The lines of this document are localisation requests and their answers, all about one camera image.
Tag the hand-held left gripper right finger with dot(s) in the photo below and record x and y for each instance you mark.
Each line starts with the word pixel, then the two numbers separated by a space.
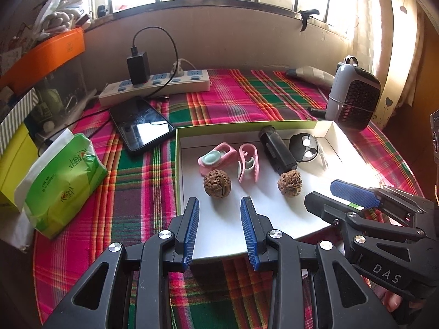
pixel 247 233

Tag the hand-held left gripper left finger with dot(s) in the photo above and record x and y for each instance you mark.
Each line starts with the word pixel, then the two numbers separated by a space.
pixel 192 233

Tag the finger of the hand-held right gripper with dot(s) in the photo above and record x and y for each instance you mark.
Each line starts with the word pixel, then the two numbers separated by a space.
pixel 353 193
pixel 322 205

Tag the green white cardboard box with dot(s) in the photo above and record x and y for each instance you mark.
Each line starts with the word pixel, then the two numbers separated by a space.
pixel 219 219

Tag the brown walnut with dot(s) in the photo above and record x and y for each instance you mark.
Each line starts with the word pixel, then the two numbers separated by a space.
pixel 217 183
pixel 289 182

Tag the black round magnet disc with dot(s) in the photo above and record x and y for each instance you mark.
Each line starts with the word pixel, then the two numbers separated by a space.
pixel 296 150

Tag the pink hook clip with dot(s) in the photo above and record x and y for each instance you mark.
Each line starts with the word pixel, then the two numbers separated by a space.
pixel 255 164

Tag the black rectangular device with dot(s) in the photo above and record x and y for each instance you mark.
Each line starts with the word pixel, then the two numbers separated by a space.
pixel 274 150

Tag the pink lens clip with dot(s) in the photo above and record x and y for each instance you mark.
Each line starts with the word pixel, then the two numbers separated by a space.
pixel 216 157

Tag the person's right hand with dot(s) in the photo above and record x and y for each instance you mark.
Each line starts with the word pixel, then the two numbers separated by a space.
pixel 389 300

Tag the plaid tablecloth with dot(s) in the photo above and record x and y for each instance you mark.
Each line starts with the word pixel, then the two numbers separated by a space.
pixel 137 192

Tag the black plug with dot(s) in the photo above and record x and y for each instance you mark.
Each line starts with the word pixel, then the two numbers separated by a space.
pixel 315 112

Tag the small white heater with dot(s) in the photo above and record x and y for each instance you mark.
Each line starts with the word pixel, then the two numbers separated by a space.
pixel 356 99

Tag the black smartphone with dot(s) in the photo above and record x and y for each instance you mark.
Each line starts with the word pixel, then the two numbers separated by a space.
pixel 144 126

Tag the green tissue pack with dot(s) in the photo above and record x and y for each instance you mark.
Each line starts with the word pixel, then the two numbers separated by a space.
pixel 65 185

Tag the white power strip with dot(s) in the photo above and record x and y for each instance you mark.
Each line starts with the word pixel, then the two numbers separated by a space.
pixel 192 84

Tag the heart pattern curtain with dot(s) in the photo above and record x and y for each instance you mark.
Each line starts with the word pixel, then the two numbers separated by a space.
pixel 401 41

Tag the white plug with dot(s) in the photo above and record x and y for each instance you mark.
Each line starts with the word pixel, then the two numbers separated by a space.
pixel 180 68

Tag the black charger adapter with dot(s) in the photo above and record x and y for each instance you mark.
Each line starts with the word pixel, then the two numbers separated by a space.
pixel 139 68

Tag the black window clip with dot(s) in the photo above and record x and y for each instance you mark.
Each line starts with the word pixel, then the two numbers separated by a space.
pixel 307 17

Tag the yellow box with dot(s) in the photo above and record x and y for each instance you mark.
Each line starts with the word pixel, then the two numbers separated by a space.
pixel 13 164

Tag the clear glass tank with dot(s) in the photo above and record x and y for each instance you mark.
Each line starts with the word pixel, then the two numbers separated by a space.
pixel 61 89

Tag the striped white box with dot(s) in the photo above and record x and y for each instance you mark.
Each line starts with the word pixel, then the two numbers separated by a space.
pixel 17 113

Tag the white plastic bags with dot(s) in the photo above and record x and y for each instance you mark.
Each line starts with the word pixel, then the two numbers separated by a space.
pixel 58 17

